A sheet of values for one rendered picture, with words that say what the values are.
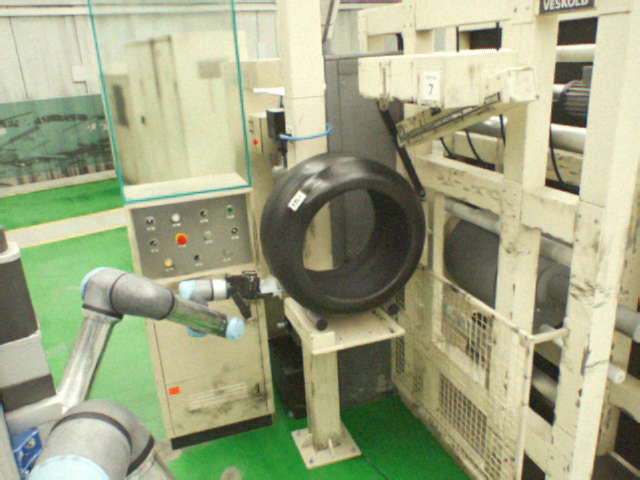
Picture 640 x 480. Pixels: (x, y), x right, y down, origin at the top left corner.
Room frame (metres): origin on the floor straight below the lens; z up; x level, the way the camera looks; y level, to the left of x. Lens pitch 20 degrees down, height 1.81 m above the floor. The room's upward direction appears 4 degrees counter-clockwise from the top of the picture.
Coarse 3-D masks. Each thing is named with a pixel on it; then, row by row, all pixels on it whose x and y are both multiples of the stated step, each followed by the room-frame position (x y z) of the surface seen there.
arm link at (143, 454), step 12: (72, 408) 0.63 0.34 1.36; (84, 408) 0.62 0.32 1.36; (96, 408) 0.63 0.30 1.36; (108, 408) 0.63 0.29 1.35; (120, 408) 0.65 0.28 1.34; (120, 420) 0.63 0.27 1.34; (132, 420) 0.65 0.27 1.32; (132, 432) 0.64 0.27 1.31; (144, 432) 0.67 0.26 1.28; (132, 444) 0.63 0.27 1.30; (144, 444) 0.66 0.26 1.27; (132, 456) 0.64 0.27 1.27; (144, 456) 0.65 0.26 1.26; (156, 456) 0.68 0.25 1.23; (132, 468) 0.63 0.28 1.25; (144, 468) 0.65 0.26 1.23; (156, 468) 0.66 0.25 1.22
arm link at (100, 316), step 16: (96, 272) 1.39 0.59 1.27; (112, 272) 1.38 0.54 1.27; (80, 288) 1.38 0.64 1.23; (96, 288) 1.34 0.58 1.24; (112, 288) 1.32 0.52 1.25; (96, 304) 1.32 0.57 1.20; (112, 304) 1.31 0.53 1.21; (96, 320) 1.31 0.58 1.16; (112, 320) 1.32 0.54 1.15; (80, 336) 1.29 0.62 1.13; (96, 336) 1.29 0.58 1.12; (80, 352) 1.26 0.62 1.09; (96, 352) 1.27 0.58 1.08; (64, 368) 1.26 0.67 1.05; (80, 368) 1.24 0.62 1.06; (96, 368) 1.27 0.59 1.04; (64, 384) 1.22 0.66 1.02; (80, 384) 1.22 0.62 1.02; (64, 400) 1.19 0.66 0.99; (80, 400) 1.21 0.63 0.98
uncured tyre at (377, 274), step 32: (320, 160) 1.82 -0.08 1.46; (352, 160) 1.76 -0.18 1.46; (288, 192) 1.72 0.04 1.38; (320, 192) 1.67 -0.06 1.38; (384, 192) 1.73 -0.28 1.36; (288, 224) 1.65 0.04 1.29; (384, 224) 2.03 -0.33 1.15; (416, 224) 1.77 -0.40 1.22; (288, 256) 1.64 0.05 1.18; (384, 256) 2.00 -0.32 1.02; (416, 256) 1.77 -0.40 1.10; (288, 288) 1.67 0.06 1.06; (320, 288) 1.93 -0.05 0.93; (352, 288) 1.94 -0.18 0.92; (384, 288) 1.73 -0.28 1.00
